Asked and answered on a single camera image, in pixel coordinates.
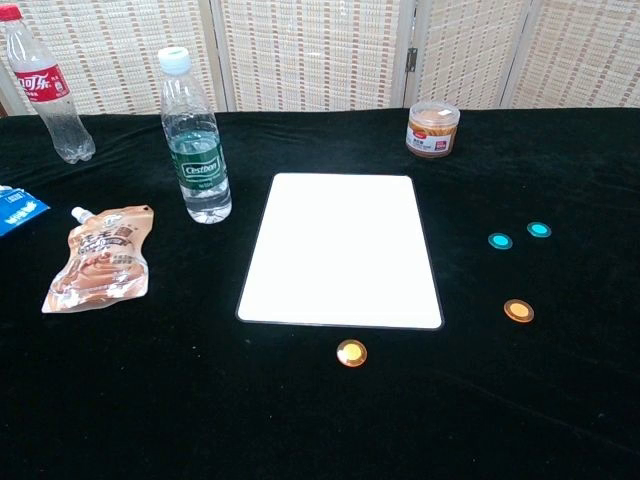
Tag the black velvet table cloth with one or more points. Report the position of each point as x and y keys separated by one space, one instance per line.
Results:
x=150 y=400

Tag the metal screen hinge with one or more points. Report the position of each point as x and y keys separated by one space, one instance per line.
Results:
x=411 y=60

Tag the red label cola bottle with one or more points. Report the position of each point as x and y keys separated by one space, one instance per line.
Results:
x=50 y=85

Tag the cyan disc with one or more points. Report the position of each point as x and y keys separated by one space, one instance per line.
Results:
x=538 y=229
x=500 y=241

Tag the white rectangular board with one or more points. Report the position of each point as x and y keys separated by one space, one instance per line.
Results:
x=340 y=240

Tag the clear jar brown contents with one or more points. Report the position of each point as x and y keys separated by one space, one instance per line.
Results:
x=432 y=135

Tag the woven bamboo folding screen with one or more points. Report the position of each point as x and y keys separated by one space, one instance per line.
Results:
x=310 y=50

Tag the green label water bottle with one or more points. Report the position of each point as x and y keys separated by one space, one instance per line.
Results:
x=200 y=170

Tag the blue cookie box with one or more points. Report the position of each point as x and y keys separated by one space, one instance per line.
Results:
x=20 y=210

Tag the orange token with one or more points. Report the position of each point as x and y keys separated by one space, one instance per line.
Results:
x=518 y=310
x=351 y=353

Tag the brown spout drink pouch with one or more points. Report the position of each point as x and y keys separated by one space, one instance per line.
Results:
x=100 y=260

